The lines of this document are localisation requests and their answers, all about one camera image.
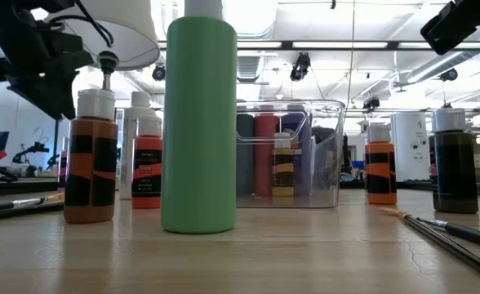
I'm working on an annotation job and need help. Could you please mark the small orange paint bottle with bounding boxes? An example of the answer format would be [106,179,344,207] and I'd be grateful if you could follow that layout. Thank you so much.
[364,123,398,206]

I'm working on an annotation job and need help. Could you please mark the large green paint bottle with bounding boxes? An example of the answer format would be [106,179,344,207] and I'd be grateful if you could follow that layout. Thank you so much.
[160,0,238,234]

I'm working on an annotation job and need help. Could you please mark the thin brush tan bristles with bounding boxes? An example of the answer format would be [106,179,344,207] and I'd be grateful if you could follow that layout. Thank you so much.
[0,192,66,209]

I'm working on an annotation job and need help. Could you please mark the large teal paint bottle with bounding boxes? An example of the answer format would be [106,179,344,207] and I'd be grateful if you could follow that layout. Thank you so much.
[236,113,256,197]

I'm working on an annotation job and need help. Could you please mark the fan brush orange bristles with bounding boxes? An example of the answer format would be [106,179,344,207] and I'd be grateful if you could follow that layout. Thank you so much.
[378,206,480,285]

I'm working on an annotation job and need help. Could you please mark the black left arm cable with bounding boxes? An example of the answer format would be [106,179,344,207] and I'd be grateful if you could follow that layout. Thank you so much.
[47,0,115,49]

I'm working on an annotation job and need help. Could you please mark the black ceiling spotlight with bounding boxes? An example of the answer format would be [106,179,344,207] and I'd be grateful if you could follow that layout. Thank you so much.
[289,51,313,82]
[362,96,382,112]
[151,64,167,82]
[439,68,460,82]

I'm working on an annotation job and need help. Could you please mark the short brush silver ferrule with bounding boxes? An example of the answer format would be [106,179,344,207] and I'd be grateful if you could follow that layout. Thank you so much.
[417,216,480,251]

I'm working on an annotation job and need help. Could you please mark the black brush silver ferrule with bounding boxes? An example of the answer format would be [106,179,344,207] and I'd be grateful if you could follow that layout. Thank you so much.
[0,198,45,212]

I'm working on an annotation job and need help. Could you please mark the small dark brown paint bottle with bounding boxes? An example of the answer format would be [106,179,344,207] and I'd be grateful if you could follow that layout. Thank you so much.
[429,107,480,215]

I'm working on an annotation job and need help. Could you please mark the large blue paint bottle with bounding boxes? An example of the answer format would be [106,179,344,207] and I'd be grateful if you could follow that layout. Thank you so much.
[280,113,313,197]

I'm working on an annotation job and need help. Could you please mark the silver ventilation duct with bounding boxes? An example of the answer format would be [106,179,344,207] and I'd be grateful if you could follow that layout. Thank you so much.
[236,0,278,82]

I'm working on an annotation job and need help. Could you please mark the large white paint bottle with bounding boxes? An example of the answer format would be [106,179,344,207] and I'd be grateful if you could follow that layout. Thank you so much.
[118,90,156,201]

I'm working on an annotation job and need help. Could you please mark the black T stand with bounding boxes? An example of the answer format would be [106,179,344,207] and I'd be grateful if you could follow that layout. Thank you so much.
[48,106,76,169]

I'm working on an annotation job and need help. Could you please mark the black metal table frame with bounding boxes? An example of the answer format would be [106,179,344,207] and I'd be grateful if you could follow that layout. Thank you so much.
[0,178,480,198]

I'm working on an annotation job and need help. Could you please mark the small red-orange paint bottle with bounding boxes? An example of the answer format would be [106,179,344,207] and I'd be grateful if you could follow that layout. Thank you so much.
[131,116,163,210]

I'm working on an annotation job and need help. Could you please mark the black ceiling rail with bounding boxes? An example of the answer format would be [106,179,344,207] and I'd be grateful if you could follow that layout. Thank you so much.
[158,39,480,52]

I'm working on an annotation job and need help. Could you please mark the white cylindrical column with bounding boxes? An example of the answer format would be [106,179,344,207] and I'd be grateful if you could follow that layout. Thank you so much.
[389,112,431,183]

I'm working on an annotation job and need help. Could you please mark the white shade table lamp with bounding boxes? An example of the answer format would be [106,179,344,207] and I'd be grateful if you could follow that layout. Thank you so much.
[47,0,162,91]

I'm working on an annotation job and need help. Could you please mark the clear plastic bin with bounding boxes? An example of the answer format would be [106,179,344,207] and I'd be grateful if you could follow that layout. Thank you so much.
[235,100,346,209]

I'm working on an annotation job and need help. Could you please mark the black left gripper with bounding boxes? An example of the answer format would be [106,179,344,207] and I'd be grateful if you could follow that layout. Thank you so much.
[0,30,95,121]

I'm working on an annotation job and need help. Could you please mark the small yellow paint bottle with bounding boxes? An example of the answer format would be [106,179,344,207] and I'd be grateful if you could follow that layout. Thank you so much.
[271,132,296,198]

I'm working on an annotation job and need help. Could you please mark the long ceiling light strip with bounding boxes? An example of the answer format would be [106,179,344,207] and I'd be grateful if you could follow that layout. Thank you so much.
[292,40,389,49]
[236,40,282,49]

